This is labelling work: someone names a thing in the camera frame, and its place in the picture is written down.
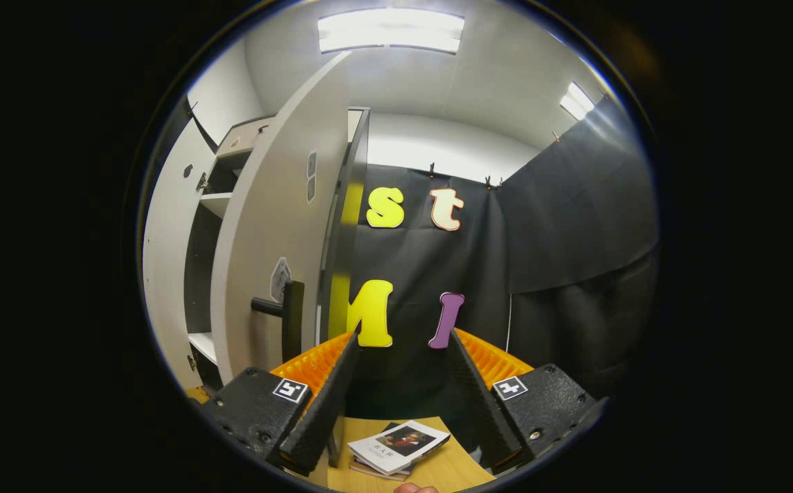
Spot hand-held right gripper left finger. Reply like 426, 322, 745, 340
201, 332, 362, 477

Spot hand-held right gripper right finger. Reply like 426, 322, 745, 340
448, 329, 607, 475

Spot white cabinet door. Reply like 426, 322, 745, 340
210, 51, 353, 385
142, 116, 221, 392

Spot white book with portrait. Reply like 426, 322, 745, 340
347, 419, 452, 476

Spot brown book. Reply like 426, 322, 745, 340
349, 457, 415, 483

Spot white cabinet shelf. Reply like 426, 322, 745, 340
199, 191, 234, 220
187, 331, 218, 366

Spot black backdrop cloth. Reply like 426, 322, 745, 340
164, 94, 659, 422

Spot white cabinet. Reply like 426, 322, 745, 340
184, 106, 372, 395

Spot white cabinet drawer front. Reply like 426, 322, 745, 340
214, 116, 278, 160

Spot small ceiling light panel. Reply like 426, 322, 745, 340
559, 80, 596, 123

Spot large ceiling light panel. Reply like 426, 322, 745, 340
317, 8, 466, 55

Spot black door handle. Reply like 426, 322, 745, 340
251, 280, 306, 364

